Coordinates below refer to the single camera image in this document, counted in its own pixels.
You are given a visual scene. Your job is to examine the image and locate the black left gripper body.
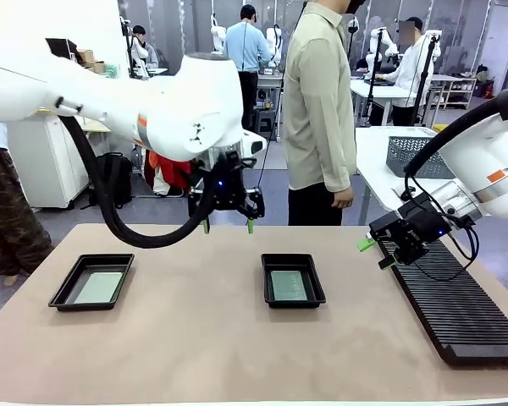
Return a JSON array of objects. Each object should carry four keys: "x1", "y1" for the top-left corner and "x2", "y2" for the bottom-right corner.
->
[{"x1": 211, "y1": 151, "x2": 247, "y2": 211}]

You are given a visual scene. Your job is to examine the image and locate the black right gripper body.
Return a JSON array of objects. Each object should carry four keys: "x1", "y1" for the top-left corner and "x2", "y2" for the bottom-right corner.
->
[{"x1": 368, "y1": 193, "x2": 452, "y2": 250}]

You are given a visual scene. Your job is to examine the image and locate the green glass plate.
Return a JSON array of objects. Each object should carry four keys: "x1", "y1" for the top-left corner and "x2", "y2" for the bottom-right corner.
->
[
  {"x1": 270, "y1": 270, "x2": 308, "y2": 302},
  {"x1": 74, "y1": 272, "x2": 124, "y2": 305}
]

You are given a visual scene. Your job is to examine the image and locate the black ESD tray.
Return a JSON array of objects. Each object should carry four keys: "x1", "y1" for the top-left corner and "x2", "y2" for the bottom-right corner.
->
[
  {"x1": 261, "y1": 253, "x2": 327, "y2": 310},
  {"x1": 47, "y1": 253, "x2": 135, "y2": 313}
]

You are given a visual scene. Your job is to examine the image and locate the beige sleeved right forearm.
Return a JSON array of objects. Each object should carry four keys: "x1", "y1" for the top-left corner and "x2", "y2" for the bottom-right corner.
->
[{"x1": 321, "y1": 151, "x2": 357, "y2": 195}]

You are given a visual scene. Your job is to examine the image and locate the person's right hand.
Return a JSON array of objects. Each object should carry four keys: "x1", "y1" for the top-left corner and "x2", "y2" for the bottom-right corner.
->
[{"x1": 332, "y1": 188, "x2": 356, "y2": 210}]

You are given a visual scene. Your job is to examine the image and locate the red jacket on chair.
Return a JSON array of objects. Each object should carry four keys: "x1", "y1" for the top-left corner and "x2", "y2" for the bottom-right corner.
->
[{"x1": 143, "y1": 150, "x2": 195, "y2": 198}]

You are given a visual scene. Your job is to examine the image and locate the grey mesh basket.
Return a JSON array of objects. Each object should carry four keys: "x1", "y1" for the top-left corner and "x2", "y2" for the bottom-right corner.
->
[{"x1": 385, "y1": 135, "x2": 456, "y2": 179}]

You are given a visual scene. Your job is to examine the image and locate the white side table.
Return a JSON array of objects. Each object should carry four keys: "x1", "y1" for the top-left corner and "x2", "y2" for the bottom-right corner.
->
[{"x1": 355, "y1": 125, "x2": 462, "y2": 215}]

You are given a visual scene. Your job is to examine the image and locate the black slotted board rack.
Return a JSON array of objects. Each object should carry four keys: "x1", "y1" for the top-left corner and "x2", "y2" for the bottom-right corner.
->
[{"x1": 376, "y1": 236, "x2": 508, "y2": 367}]

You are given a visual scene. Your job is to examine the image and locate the black backpack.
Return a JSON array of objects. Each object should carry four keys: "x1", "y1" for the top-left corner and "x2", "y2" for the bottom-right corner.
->
[{"x1": 88, "y1": 151, "x2": 135, "y2": 210}]

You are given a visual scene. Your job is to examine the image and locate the person in beige shirt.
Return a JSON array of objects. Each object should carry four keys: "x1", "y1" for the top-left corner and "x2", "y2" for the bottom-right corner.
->
[{"x1": 282, "y1": 0, "x2": 367, "y2": 227}]

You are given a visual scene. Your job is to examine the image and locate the white background work table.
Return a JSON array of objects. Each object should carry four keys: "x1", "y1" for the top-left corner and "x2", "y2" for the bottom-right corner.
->
[{"x1": 350, "y1": 78, "x2": 417, "y2": 128}]

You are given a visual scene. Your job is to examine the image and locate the person in blue shirt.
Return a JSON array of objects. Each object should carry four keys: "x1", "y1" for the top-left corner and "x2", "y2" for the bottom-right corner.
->
[{"x1": 224, "y1": 3, "x2": 272, "y2": 132}]

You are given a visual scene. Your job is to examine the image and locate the black tripod stand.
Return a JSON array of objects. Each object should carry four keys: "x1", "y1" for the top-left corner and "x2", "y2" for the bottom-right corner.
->
[
  {"x1": 410, "y1": 36, "x2": 441, "y2": 127},
  {"x1": 365, "y1": 29, "x2": 384, "y2": 128}
]

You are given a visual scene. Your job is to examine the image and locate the person in white hoodie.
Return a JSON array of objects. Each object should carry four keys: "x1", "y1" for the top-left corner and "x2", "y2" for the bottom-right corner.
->
[{"x1": 374, "y1": 16, "x2": 439, "y2": 128}]

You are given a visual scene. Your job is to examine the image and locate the white cabinet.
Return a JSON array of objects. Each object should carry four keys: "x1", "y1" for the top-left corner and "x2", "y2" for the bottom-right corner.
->
[{"x1": 8, "y1": 113, "x2": 90, "y2": 209}]

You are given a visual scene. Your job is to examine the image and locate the seated person in grey hoodie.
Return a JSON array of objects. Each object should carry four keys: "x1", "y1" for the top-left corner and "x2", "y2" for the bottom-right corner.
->
[{"x1": 130, "y1": 25, "x2": 160, "y2": 73}]

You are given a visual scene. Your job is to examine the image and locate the stacked cardboard boxes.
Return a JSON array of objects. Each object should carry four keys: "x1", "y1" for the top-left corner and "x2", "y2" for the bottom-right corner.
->
[{"x1": 75, "y1": 49, "x2": 107, "y2": 75}]

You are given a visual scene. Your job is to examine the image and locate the black computer monitor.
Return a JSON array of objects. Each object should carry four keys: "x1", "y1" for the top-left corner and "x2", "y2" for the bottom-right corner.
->
[{"x1": 45, "y1": 37, "x2": 84, "y2": 58}]

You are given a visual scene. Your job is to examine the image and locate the thin black camera cable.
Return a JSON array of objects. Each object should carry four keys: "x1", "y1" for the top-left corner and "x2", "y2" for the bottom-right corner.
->
[{"x1": 400, "y1": 175, "x2": 480, "y2": 283}]

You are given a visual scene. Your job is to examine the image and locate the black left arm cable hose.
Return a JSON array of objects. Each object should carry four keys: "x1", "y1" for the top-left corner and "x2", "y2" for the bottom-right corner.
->
[{"x1": 54, "y1": 96, "x2": 221, "y2": 250}]

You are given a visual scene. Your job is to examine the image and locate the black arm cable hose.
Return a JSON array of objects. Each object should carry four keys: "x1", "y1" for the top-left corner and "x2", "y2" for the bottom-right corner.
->
[
  {"x1": 54, "y1": 96, "x2": 221, "y2": 250},
  {"x1": 404, "y1": 87, "x2": 508, "y2": 178}
]

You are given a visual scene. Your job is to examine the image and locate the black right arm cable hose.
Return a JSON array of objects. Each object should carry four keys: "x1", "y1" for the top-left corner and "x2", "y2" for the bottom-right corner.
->
[{"x1": 404, "y1": 87, "x2": 508, "y2": 178}]

